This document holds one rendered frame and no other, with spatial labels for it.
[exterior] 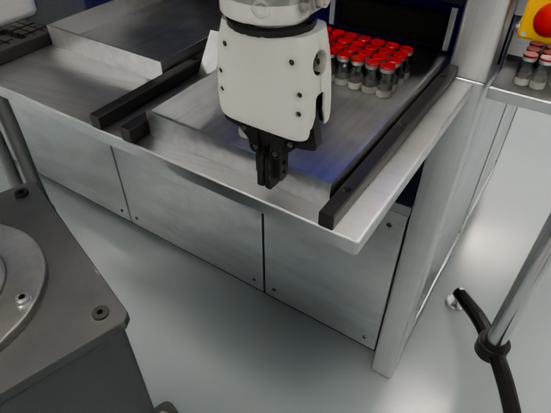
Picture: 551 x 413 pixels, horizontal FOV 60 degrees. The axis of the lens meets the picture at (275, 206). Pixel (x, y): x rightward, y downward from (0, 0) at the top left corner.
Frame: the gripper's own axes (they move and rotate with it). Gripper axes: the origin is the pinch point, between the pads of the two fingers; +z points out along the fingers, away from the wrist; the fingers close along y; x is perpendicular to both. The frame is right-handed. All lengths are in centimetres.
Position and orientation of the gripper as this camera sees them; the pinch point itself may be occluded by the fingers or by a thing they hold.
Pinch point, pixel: (271, 165)
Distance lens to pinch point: 49.4
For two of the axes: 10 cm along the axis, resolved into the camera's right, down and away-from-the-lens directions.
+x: -5.5, 5.5, -6.3
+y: -8.4, -3.7, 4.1
